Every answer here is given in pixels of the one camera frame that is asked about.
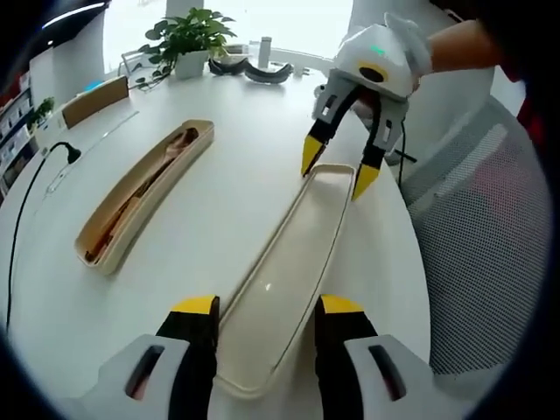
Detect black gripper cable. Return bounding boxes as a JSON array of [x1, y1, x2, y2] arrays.
[[392, 121, 417, 186]]

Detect green potted plant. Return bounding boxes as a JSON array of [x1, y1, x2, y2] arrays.
[[136, 7, 238, 92]]

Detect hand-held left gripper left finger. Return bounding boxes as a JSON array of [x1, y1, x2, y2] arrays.
[[65, 295, 221, 420]]

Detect wooden chopstick utensil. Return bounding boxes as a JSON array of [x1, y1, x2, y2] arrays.
[[89, 146, 180, 262], [85, 148, 177, 266]]

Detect black cable with plug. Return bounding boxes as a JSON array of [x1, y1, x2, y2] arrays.
[[5, 141, 82, 330]]

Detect brown cardboard box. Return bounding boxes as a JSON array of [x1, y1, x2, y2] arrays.
[[61, 75, 130, 130]]

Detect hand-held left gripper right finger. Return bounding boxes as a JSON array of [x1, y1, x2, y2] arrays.
[[314, 293, 476, 420]]

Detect storage shelf with white boxes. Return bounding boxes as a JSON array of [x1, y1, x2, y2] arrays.
[[0, 73, 35, 194]]

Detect small green plant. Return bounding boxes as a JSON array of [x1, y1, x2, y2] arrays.
[[26, 96, 56, 131]]

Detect beige cutlery case lid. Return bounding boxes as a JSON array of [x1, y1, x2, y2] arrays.
[[215, 163, 356, 400]]

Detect person's right hand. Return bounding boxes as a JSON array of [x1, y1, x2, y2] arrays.
[[384, 11, 434, 78]]

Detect grey mesh office chair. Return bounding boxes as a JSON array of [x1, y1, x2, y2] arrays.
[[401, 93, 553, 376]]

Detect black grey headset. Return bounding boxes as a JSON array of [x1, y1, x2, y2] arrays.
[[208, 53, 251, 77], [244, 61, 294, 86]]

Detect beige cutlery case base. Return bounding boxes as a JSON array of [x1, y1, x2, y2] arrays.
[[74, 118, 216, 277]]

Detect wooden spoon utensil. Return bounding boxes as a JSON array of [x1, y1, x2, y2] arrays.
[[108, 126, 200, 229]]

